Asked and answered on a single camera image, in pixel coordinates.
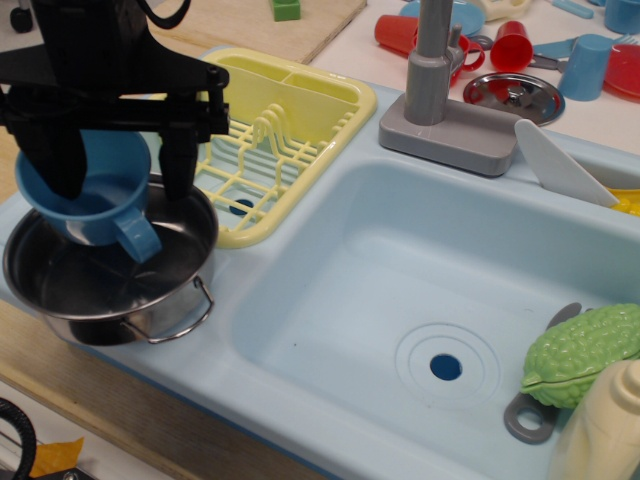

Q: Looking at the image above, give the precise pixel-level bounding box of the cream plastic bottle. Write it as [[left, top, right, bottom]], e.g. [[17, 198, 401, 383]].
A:
[[548, 360, 639, 479]]

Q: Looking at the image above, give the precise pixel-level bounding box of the blue plastic cup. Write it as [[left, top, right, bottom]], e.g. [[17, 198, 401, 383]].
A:
[[15, 130, 162, 263]]

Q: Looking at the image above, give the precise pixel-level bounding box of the black caster wheel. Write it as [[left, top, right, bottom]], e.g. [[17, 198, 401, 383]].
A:
[[9, 0, 34, 34]]

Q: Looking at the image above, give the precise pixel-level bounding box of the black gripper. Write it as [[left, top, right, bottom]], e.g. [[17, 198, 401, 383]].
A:
[[1, 31, 229, 201]]

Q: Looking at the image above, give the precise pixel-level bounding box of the stainless steel pot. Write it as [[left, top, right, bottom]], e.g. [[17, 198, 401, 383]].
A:
[[3, 176, 218, 346]]

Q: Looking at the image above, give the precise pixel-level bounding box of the yellow toy item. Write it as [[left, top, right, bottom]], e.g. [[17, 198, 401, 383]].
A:
[[608, 188, 640, 217]]

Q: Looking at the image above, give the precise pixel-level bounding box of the yellow dish rack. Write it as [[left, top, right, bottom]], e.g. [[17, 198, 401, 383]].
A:
[[195, 48, 377, 249]]

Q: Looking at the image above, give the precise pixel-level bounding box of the red cup upright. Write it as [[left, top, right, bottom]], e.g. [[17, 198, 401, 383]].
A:
[[490, 20, 534, 72]]

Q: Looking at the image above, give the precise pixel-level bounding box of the cream plastic item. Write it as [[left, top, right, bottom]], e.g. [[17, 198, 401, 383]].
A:
[[474, 0, 532, 22]]

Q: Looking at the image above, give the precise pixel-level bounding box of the light blue toy sink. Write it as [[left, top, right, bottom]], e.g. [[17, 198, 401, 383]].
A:
[[1, 121, 639, 479]]

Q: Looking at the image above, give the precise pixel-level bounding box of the steel pot lid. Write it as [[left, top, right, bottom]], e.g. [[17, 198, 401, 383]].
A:
[[463, 73, 565, 126]]

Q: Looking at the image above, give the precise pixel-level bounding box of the black cable hose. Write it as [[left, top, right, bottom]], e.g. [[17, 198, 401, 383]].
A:
[[0, 397, 37, 480]]

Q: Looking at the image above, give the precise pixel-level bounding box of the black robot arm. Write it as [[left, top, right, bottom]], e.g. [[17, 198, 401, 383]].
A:
[[1, 1, 229, 200]]

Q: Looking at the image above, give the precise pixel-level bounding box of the blue plate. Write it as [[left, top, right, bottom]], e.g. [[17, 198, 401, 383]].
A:
[[399, 0, 486, 36]]

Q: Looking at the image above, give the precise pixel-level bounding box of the green bitter melon toy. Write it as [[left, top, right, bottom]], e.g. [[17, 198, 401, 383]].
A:
[[520, 303, 639, 409]]

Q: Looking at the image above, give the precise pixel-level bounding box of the blue cup overturned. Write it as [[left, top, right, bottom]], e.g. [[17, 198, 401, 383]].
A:
[[558, 34, 614, 102]]

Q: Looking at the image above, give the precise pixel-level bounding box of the green toy block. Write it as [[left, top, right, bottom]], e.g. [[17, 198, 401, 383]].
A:
[[270, 0, 302, 22]]

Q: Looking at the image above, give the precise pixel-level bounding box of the orange tape piece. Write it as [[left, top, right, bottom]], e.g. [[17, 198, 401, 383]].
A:
[[29, 437, 84, 478]]

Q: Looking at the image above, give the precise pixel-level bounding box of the blue cup top right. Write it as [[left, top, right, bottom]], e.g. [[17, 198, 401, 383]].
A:
[[604, 0, 640, 34]]

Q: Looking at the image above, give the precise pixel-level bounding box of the white plastic spatula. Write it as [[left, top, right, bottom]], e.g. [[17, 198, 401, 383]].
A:
[[514, 119, 619, 207]]

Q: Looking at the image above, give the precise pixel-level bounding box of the grey toy faucet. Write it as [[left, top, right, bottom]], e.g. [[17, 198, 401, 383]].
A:
[[378, 1, 519, 178]]

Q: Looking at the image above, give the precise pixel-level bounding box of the red cup left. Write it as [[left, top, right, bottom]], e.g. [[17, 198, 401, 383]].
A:
[[374, 15, 418, 57]]

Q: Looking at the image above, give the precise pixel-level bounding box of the red mug with handle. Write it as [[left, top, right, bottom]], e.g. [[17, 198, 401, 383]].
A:
[[450, 35, 485, 85]]

